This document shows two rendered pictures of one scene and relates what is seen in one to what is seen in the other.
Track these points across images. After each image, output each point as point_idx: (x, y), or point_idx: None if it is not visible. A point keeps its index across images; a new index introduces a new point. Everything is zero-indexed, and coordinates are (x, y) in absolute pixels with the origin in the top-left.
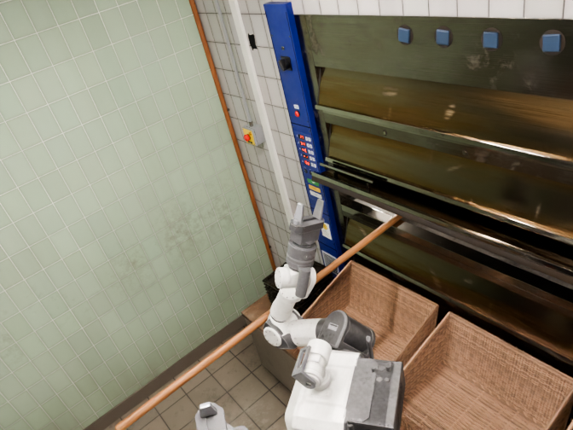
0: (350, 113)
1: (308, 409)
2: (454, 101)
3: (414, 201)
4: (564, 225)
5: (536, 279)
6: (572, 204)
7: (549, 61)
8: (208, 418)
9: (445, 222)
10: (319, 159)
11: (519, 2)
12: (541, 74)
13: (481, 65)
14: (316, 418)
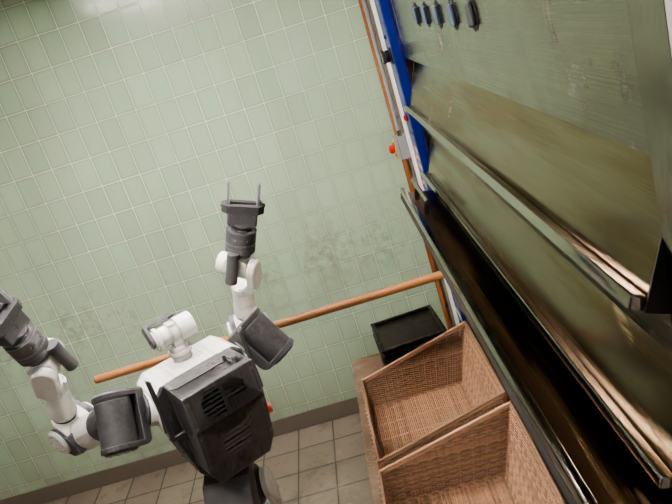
0: (414, 113)
1: (153, 372)
2: (452, 95)
3: (456, 230)
4: (512, 262)
5: None
6: (517, 232)
7: (458, 37)
8: (7, 306)
9: (437, 249)
10: None
11: None
12: (460, 54)
13: (443, 46)
14: (150, 379)
